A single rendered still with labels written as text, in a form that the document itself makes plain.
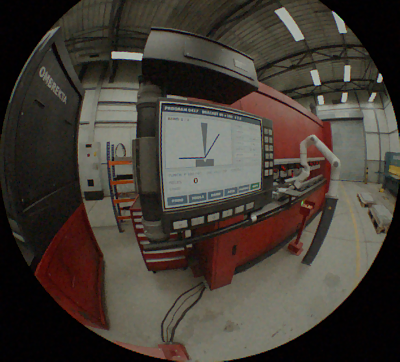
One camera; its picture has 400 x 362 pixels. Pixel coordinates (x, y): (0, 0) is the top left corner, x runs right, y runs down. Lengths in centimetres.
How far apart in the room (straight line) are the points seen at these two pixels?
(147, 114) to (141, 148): 12
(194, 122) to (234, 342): 159
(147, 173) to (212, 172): 21
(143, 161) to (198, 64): 37
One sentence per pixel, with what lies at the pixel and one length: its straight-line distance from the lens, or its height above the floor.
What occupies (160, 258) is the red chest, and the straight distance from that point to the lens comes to 150.
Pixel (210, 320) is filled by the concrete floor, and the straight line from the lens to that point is 148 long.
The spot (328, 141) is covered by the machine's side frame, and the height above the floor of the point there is 180.
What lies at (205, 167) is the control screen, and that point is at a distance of 31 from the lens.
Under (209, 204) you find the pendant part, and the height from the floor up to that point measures 131.
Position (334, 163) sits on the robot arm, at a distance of 152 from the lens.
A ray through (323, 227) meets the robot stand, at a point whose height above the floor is 63.
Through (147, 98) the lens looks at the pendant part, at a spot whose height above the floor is 165.
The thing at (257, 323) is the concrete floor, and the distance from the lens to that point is 153.
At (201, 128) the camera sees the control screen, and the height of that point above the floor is 152.
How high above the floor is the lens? 145
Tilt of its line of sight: 3 degrees down
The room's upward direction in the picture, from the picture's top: 1 degrees counter-clockwise
